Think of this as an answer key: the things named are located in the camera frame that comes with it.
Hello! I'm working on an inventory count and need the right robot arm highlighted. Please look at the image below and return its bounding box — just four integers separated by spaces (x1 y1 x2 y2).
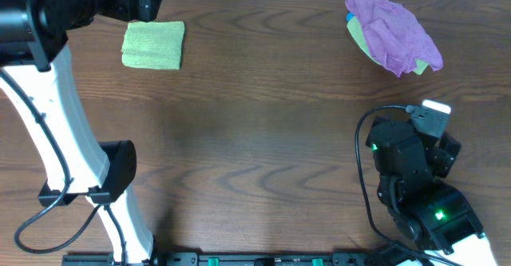
365 110 497 265

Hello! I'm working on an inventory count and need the purple microfiber cloth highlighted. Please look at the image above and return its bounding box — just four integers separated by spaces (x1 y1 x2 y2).
345 0 443 77

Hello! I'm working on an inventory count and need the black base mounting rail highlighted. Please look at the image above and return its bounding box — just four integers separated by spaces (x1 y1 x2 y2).
61 251 404 266

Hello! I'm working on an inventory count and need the green microfiber cloth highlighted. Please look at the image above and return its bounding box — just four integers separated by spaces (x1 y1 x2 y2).
121 21 185 70

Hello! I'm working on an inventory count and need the blue cloth corner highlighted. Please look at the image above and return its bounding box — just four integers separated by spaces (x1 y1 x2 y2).
346 13 354 22

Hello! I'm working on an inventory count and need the right black camera cable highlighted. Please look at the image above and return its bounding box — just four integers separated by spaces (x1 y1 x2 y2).
354 105 460 266

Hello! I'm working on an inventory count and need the light green cloth underneath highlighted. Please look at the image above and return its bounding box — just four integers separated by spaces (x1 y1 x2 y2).
347 16 429 75

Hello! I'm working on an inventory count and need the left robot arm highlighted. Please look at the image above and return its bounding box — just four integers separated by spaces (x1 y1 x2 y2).
1 0 168 265

